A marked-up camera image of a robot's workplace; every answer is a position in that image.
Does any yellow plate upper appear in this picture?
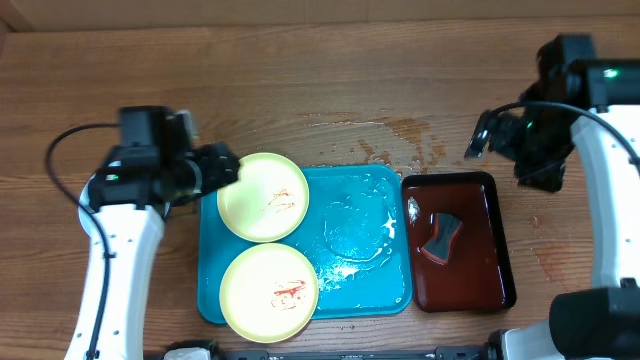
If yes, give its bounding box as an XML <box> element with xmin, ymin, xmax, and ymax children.
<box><xmin>217</xmin><ymin>152</ymin><xmax>310</xmax><ymax>243</ymax></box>

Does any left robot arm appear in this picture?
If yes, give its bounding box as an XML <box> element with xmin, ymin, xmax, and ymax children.
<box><xmin>65</xmin><ymin>106</ymin><xmax>240</xmax><ymax>359</ymax></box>

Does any dark red tray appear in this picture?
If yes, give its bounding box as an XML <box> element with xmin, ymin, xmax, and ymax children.
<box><xmin>402</xmin><ymin>172</ymin><xmax>517</xmax><ymax>313</ymax></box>

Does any blue plastic tray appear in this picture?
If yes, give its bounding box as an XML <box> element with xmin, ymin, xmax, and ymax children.
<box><xmin>196</xmin><ymin>163</ymin><xmax>414</xmax><ymax>326</ymax></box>

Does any red and black sponge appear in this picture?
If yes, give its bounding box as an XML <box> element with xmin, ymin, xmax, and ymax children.
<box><xmin>420</xmin><ymin>213</ymin><xmax>463</xmax><ymax>265</ymax></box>

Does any yellow plate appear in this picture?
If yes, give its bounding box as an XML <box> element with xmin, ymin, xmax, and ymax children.
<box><xmin>217</xmin><ymin>152</ymin><xmax>310</xmax><ymax>243</ymax></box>
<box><xmin>219</xmin><ymin>243</ymin><xmax>319</xmax><ymax>343</ymax></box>

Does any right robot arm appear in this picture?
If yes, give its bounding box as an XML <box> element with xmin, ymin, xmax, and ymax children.
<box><xmin>466</xmin><ymin>34</ymin><xmax>639</xmax><ymax>359</ymax></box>

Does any yellow plate lower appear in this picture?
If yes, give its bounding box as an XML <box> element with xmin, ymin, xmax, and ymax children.
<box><xmin>219</xmin><ymin>243</ymin><xmax>319</xmax><ymax>343</ymax></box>

